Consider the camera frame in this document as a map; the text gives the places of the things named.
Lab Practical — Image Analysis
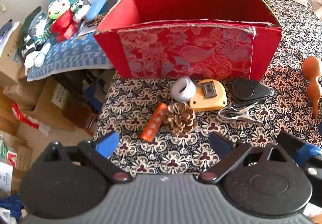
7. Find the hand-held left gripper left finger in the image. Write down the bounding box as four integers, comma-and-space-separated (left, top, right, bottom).
48, 130, 132, 184

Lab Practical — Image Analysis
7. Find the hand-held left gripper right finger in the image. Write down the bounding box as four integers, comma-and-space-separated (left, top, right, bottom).
199, 132, 290, 185

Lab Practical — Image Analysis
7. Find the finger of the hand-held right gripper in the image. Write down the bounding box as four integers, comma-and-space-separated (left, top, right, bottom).
277, 131, 321, 168

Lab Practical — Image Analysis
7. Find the metal spring clip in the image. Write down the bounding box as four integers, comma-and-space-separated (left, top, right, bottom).
218, 102, 263, 124

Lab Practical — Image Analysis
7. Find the yellow tape measure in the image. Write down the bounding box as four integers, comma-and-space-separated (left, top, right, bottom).
189, 79, 227, 112

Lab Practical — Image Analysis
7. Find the large pine cone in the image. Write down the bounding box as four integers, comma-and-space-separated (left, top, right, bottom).
163, 102, 198, 136

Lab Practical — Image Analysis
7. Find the orange patterned tube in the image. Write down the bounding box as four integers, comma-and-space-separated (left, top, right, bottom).
140, 103, 168, 142

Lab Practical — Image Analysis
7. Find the black teardrop tape measure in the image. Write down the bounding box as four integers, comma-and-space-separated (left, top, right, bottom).
231, 78, 275, 104

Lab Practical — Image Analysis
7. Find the clear tape roll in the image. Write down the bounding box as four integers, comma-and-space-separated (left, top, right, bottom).
172, 77, 197, 102

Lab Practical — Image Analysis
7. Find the red brocade cardboard box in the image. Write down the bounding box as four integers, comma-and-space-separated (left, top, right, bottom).
94, 0, 283, 81

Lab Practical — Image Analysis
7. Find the blue plastic bin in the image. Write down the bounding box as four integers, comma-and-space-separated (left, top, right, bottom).
84, 78, 109, 114

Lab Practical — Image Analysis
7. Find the brown cardboard box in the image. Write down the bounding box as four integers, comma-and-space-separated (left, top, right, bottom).
34, 77, 93, 132

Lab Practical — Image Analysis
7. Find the brown wooden gourd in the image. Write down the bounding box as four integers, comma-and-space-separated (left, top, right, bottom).
302, 55, 322, 117

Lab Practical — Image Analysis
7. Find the red and white package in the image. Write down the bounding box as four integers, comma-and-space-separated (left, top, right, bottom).
11, 103, 41, 129

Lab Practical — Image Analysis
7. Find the blue floral cloth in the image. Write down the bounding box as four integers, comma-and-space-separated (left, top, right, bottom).
26, 25, 114, 82

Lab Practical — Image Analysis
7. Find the red packet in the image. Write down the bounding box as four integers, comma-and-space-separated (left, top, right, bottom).
57, 28, 76, 43

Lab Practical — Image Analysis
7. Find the white paper sheet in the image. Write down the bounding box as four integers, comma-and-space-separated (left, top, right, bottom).
77, 19, 97, 37

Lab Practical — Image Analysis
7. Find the large cardboard box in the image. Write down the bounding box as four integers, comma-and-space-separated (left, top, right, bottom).
0, 22, 28, 86

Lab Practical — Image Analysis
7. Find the panda plush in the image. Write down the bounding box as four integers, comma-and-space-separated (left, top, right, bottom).
70, 0, 91, 23

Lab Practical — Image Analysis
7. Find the blue glasses case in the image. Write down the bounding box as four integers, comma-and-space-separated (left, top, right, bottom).
86, 0, 107, 20

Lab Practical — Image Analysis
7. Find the green frog plush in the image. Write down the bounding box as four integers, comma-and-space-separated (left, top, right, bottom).
48, 0, 78, 38

